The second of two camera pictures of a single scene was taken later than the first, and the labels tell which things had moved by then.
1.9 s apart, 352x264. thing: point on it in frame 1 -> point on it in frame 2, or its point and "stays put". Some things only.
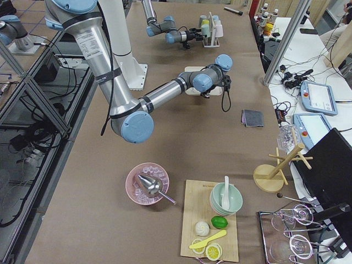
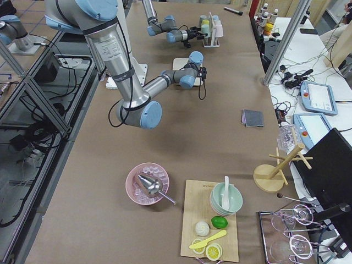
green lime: [219, 222] stays put
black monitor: [328, 182] stays put
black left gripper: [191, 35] stays put
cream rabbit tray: [216, 91] -> [179, 63]
